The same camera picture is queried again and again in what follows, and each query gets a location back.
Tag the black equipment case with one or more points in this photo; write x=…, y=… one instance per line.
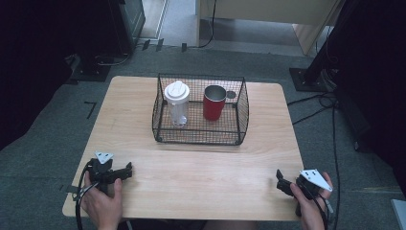
x=127, y=25

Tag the person's right hand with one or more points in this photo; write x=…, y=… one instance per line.
x=308, y=209

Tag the beige cabinet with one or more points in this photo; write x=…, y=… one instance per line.
x=268, y=12

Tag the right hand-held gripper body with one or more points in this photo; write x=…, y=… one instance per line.
x=311, y=183

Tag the black tape strip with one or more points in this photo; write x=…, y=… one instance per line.
x=146, y=44
x=160, y=44

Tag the person's left hand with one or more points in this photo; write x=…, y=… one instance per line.
x=103, y=207

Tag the black stand with square base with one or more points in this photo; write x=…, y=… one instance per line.
x=314, y=76

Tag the clear bottle with white lid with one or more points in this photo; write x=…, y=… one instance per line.
x=177, y=96

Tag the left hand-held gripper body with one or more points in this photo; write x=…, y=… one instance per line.
x=99, y=171

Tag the white flat object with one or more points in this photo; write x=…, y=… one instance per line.
x=400, y=214

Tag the dark round disc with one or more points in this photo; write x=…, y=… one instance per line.
x=231, y=95

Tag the black stand base plate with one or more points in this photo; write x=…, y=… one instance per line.
x=89, y=72

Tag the red steel cup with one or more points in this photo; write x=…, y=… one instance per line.
x=213, y=107

